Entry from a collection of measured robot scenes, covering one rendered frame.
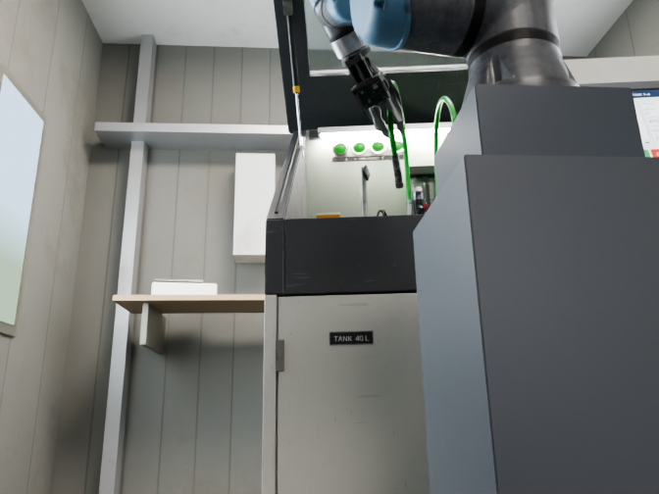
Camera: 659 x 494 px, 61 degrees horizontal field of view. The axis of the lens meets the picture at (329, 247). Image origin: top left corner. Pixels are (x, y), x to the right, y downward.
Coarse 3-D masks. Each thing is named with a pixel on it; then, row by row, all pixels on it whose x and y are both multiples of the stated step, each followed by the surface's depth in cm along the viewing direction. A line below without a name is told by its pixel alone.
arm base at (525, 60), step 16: (512, 32) 68; (528, 32) 68; (544, 32) 68; (480, 48) 70; (496, 48) 68; (512, 48) 67; (528, 48) 67; (544, 48) 67; (560, 48) 70; (480, 64) 70; (496, 64) 68; (512, 64) 66; (528, 64) 65; (544, 64) 65; (560, 64) 66; (480, 80) 68; (496, 80) 67; (512, 80) 64; (528, 80) 64; (544, 80) 64; (560, 80) 64; (464, 96) 72
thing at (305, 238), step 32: (288, 224) 116; (320, 224) 115; (352, 224) 115; (384, 224) 115; (416, 224) 114; (288, 256) 114; (320, 256) 113; (352, 256) 113; (384, 256) 113; (288, 288) 112; (320, 288) 111; (352, 288) 111; (384, 288) 111; (416, 288) 110
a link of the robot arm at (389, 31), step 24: (360, 0) 71; (384, 0) 66; (408, 0) 66; (432, 0) 67; (456, 0) 68; (360, 24) 72; (384, 24) 68; (408, 24) 68; (432, 24) 68; (456, 24) 69; (384, 48) 75; (408, 48) 72; (432, 48) 72; (456, 48) 72
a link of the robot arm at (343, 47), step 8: (352, 32) 121; (336, 40) 121; (344, 40) 121; (352, 40) 121; (360, 40) 122; (336, 48) 123; (344, 48) 122; (352, 48) 121; (360, 48) 122; (336, 56) 125; (344, 56) 123; (352, 56) 123
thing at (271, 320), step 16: (272, 304) 111; (272, 320) 110; (272, 336) 109; (272, 352) 108; (272, 368) 107; (272, 384) 106; (272, 400) 106; (272, 416) 105; (272, 432) 104; (272, 448) 103; (272, 464) 102; (272, 480) 101
